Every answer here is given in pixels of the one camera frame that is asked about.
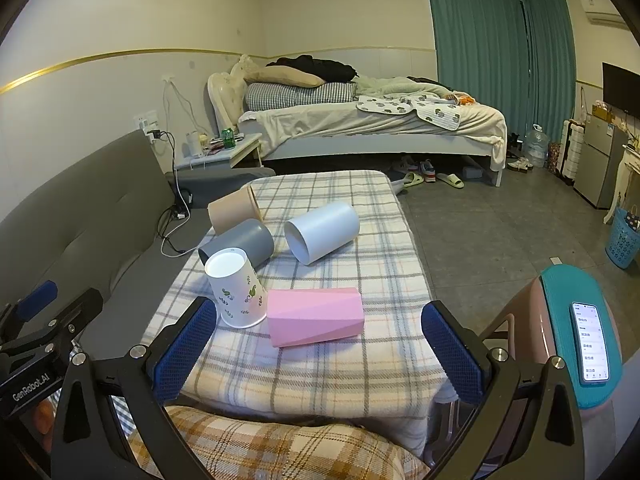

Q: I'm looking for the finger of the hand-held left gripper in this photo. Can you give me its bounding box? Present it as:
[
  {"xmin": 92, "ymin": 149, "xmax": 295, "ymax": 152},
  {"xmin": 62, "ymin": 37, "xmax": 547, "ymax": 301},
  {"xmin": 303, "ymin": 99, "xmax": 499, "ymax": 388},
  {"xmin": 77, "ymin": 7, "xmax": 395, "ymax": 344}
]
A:
[
  {"xmin": 0, "ymin": 288, "xmax": 104, "ymax": 358},
  {"xmin": 0, "ymin": 280, "xmax": 59, "ymax": 346}
]

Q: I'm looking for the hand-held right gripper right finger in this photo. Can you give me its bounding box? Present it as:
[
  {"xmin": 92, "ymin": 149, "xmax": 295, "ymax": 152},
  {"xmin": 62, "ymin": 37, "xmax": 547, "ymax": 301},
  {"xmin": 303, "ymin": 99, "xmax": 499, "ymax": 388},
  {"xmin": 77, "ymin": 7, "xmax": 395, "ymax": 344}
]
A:
[{"xmin": 421, "ymin": 301, "xmax": 586, "ymax": 480}]

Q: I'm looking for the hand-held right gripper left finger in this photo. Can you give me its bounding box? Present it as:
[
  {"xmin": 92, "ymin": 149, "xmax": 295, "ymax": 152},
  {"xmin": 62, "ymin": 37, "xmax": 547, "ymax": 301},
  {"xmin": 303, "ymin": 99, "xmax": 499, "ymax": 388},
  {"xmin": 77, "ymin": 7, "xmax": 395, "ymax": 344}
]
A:
[{"xmin": 50, "ymin": 296, "xmax": 221, "ymax": 480}]

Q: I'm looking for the pink faceted cup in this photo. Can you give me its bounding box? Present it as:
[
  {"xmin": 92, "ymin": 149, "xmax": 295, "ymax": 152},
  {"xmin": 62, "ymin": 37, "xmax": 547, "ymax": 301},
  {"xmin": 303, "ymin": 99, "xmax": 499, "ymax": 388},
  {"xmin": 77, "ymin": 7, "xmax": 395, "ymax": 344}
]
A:
[{"xmin": 266, "ymin": 287, "xmax": 365, "ymax": 349}]

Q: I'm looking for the white leaf print paper cup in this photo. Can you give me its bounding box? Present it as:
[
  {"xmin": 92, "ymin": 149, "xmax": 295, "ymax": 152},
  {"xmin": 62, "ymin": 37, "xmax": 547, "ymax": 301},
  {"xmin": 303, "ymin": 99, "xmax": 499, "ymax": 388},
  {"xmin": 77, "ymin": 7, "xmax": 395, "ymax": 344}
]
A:
[{"xmin": 204, "ymin": 247, "xmax": 268, "ymax": 330}]

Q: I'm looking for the grey cup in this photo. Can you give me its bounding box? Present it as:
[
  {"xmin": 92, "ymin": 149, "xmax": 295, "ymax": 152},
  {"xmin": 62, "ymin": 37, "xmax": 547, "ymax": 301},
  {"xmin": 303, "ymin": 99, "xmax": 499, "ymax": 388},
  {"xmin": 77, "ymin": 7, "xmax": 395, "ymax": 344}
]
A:
[{"xmin": 198, "ymin": 218, "xmax": 275, "ymax": 268}]

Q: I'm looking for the beige cup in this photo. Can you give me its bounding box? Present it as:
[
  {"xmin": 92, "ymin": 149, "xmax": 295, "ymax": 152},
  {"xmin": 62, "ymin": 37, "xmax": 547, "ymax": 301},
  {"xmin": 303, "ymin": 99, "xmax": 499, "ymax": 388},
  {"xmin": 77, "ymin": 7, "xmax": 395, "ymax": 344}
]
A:
[{"xmin": 207, "ymin": 184, "xmax": 264, "ymax": 237}]

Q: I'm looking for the white cylinder cup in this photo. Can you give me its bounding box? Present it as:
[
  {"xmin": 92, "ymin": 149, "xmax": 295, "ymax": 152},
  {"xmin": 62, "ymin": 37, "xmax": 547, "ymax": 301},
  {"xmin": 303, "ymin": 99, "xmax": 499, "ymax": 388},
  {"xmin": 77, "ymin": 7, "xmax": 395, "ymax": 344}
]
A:
[{"xmin": 283, "ymin": 201, "xmax": 361, "ymax": 266}]

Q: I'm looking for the pink stool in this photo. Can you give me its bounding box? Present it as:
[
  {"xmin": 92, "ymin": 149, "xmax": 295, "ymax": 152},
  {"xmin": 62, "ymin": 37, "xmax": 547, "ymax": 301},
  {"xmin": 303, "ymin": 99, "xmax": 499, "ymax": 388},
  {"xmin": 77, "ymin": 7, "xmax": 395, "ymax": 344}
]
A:
[{"xmin": 477, "ymin": 277, "xmax": 626, "ymax": 480}]

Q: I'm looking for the teal cushion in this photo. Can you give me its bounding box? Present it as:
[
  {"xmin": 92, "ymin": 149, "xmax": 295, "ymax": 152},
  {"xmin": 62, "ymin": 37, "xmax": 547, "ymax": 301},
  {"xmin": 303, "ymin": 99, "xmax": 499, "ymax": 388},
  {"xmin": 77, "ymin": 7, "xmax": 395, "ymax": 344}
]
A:
[{"xmin": 540, "ymin": 265, "xmax": 623, "ymax": 408}]

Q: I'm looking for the grey sofa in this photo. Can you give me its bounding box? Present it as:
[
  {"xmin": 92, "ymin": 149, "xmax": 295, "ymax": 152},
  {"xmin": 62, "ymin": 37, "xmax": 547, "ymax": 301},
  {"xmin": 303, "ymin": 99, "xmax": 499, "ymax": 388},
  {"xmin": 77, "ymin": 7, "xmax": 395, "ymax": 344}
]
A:
[{"xmin": 0, "ymin": 129, "xmax": 277, "ymax": 361}]

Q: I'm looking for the smartphone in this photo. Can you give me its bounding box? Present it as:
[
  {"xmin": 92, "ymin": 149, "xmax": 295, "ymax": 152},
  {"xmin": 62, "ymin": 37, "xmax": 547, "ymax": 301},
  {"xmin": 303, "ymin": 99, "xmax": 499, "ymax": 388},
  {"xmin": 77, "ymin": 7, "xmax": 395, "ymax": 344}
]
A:
[{"xmin": 570, "ymin": 302, "xmax": 612, "ymax": 386}]

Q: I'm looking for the orange plaid pillow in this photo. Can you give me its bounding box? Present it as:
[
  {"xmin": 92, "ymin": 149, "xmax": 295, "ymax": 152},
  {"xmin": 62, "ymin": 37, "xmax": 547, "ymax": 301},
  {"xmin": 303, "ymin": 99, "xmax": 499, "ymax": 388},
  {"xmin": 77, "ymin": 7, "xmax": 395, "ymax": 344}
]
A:
[{"xmin": 125, "ymin": 405, "xmax": 431, "ymax": 480}]

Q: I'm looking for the blue laundry basket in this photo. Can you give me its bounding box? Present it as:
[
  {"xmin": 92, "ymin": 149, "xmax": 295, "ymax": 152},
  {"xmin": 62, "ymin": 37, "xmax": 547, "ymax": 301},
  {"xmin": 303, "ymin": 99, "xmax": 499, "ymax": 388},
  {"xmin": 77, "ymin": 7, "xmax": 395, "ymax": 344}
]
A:
[{"xmin": 605, "ymin": 206, "xmax": 640, "ymax": 270}]

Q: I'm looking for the white nightstand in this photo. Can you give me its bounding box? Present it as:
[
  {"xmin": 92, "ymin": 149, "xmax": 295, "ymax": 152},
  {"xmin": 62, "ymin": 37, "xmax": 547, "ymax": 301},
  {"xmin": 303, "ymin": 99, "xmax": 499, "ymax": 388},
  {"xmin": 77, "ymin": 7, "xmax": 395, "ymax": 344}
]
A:
[{"xmin": 190, "ymin": 133, "xmax": 264, "ymax": 170}]

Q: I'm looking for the clear water jug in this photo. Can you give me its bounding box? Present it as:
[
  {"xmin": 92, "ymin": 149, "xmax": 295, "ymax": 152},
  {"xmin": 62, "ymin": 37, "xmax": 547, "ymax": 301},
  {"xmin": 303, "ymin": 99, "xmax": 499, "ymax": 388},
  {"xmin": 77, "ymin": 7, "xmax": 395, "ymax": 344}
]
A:
[{"xmin": 523, "ymin": 124, "xmax": 550, "ymax": 168}]

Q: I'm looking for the white table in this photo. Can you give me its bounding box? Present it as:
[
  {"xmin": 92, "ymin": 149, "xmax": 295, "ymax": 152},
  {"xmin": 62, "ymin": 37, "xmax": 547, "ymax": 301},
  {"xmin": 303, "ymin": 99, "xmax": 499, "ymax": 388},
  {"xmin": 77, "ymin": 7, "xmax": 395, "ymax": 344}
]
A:
[{"xmin": 602, "ymin": 145, "xmax": 640, "ymax": 226}]

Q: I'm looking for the white storage cart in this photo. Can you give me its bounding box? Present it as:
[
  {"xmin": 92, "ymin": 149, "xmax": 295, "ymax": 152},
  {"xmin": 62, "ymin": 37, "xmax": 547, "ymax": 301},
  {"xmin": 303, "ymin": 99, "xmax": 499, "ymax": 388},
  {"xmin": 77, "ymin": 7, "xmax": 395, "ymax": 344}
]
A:
[{"xmin": 560, "ymin": 119, "xmax": 586, "ymax": 181}]

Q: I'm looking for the silver fridge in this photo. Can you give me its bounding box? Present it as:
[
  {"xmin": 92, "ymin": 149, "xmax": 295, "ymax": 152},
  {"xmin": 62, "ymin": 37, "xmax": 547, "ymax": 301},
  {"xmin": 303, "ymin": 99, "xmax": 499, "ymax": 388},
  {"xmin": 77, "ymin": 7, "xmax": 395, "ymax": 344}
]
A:
[{"xmin": 573, "ymin": 114, "xmax": 628, "ymax": 210}]

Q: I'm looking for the printed quilted blanket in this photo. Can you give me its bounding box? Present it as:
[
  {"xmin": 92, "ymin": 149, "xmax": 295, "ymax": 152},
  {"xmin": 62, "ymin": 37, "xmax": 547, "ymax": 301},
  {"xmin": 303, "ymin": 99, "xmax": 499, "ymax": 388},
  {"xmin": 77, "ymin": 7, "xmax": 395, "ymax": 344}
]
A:
[{"xmin": 356, "ymin": 91, "xmax": 463, "ymax": 134}]

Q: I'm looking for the bed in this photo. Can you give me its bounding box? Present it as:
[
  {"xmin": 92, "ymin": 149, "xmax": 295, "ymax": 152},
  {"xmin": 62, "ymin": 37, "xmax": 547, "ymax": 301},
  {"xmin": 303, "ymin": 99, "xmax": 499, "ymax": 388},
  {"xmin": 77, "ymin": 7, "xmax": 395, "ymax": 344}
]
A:
[{"xmin": 207, "ymin": 55, "xmax": 508, "ymax": 188}]

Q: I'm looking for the striped pillow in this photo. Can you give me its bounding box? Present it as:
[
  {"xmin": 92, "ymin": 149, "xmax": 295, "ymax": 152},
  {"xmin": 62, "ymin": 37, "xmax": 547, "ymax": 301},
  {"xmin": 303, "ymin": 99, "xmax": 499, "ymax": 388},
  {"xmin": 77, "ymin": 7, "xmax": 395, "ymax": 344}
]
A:
[{"xmin": 245, "ymin": 81, "xmax": 358, "ymax": 110}]

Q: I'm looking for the pale green blanket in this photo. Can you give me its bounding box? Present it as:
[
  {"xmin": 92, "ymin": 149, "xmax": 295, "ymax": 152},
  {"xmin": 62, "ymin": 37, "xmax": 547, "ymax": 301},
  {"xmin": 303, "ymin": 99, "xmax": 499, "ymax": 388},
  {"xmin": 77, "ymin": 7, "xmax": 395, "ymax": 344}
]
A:
[{"xmin": 352, "ymin": 75, "xmax": 451, "ymax": 98}]

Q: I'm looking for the beige pillow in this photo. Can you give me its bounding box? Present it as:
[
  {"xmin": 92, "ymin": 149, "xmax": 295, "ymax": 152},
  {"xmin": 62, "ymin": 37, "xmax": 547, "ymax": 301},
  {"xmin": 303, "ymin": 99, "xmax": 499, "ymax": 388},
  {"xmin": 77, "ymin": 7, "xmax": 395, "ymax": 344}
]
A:
[{"xmin": 244, "ymin": 66, "xmax": 326, "ymax": 87}]

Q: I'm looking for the narrow teal curtain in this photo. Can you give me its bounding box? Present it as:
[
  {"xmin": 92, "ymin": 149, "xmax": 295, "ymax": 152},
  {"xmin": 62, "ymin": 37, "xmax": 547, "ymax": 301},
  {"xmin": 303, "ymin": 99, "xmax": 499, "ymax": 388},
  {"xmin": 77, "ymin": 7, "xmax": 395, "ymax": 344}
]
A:
[{"xmin": 522, "ymin": 0, "xmax": 576, "ymax": 146}]

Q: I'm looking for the black clothing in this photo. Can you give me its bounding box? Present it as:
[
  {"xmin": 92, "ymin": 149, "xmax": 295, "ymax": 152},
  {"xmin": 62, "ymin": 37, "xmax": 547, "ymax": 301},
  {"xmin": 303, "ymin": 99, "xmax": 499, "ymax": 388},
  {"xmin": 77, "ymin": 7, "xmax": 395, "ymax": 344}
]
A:
[{"xmin": 265, "ymin": 55, "xmax": 358, "ymax": 82}]

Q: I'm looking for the black television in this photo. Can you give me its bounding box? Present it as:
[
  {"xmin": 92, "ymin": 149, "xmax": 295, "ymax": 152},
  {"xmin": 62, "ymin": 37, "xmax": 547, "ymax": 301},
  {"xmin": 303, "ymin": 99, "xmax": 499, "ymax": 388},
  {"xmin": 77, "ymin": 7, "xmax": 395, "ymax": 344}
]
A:
[{"xmin": 601, "ymin": 62, "xmax": 640, "ymax": 111}]

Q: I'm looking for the wide teal curtain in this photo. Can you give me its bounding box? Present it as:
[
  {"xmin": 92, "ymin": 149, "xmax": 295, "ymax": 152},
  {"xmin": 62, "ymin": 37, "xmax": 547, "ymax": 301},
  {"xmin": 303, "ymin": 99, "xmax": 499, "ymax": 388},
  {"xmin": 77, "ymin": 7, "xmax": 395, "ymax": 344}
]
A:
[{"xmin": 424, "ymin": 0, "xmax": 531, "ymax": 111}]

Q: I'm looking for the white air conditioner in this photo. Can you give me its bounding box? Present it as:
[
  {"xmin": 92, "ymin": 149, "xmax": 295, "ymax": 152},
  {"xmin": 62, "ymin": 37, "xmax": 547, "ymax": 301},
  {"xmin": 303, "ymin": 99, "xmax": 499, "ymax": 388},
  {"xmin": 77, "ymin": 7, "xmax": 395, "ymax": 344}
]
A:
[{"xmin": 580, "ymin": 0, "xmax": 628, "ymax": 25}]

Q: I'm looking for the black charger cable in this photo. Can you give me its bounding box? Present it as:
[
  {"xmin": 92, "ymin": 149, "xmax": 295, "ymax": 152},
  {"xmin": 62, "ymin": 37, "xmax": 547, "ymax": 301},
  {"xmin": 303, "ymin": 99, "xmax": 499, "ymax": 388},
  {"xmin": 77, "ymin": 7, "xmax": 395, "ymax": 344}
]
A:
[{"xmin": 150, "ymin": 130, "xmax": 201, "ymax": 257}]

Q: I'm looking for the white wall socket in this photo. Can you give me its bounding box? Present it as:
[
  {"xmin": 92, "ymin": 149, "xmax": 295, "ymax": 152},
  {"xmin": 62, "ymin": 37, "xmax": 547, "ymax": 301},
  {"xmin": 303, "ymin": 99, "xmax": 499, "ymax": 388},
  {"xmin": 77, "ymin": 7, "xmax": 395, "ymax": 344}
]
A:
[{"xmin": 134, "ymin": 112, "xmax": 160, "ymax": 136}]

